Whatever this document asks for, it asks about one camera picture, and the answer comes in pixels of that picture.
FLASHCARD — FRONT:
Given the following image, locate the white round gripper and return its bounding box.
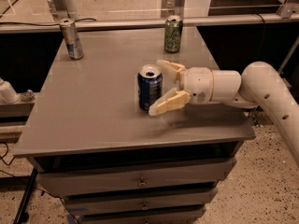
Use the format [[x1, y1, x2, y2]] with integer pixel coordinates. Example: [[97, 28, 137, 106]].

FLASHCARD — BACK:
[[149, 60, 213, 116]]

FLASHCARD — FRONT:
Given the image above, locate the blue pepsi can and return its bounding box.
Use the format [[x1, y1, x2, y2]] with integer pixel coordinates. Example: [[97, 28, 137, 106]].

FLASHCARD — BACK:
[[137, 64, 163, 111]]

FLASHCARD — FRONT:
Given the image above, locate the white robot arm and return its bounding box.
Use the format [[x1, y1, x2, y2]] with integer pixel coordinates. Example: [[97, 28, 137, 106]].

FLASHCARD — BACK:
[[149, 60, 299, 163]]

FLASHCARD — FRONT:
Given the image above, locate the green soda can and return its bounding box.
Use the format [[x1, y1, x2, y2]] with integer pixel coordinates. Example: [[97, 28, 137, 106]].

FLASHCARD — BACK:
[[164, 15, 183, 53]]

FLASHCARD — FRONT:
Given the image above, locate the silver blue energy drink can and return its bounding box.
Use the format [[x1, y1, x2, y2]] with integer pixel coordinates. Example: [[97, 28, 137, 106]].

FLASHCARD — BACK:
[[59, 19, 84, 60]]

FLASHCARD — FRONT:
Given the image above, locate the grey drawer cabinet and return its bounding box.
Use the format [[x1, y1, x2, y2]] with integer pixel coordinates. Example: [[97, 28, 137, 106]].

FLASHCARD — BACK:
[[13, 26, 257, 224]]

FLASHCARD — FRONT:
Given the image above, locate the middle grey drawer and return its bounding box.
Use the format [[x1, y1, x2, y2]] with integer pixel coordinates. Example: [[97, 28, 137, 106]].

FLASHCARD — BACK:
[[64, 188, 217, 216]]

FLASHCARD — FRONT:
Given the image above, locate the grey drawer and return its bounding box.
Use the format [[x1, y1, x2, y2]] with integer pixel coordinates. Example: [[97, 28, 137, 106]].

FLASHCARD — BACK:
[[64, 188, 217, 216], [36, 158, 236, 196], [82, 205, 206, 224]]

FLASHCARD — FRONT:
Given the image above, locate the bottom grey drawer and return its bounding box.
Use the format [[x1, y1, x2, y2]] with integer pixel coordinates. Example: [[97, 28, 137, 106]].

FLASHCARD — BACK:
[[82, 205, 206, 224]]

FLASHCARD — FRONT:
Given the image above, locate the top grey drawer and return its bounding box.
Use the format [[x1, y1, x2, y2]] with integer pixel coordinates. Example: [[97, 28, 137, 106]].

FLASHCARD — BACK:
[[36, 158, 236, 196]]

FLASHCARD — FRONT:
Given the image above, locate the black stand leg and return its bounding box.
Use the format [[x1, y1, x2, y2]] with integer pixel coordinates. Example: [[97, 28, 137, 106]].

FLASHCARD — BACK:
[[13, 169, 37, 224]]

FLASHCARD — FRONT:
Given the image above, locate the metal frame post centre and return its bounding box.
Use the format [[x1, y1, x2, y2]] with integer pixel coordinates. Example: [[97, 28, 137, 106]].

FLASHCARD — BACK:
[[161, 0, 185, 18]]

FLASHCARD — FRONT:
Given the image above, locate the metal frame post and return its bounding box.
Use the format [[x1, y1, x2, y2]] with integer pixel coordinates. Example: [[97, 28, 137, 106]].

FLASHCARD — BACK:
[[161, 0, 185, 18], [47, 0, 79, 21]]

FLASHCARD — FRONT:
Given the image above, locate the grey metal rail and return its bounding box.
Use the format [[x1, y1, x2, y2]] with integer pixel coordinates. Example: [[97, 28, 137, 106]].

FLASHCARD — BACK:
[[0, 13, 299, 34]]

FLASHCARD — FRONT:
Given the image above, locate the metal frame post left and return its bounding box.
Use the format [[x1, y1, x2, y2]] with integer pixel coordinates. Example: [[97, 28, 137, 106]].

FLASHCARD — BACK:
[[47, 0, 79, 21]]

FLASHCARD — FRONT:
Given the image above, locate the black floor cable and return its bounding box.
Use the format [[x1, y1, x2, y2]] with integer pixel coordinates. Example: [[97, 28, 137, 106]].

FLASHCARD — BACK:
[[0, 141, 15, 177]]

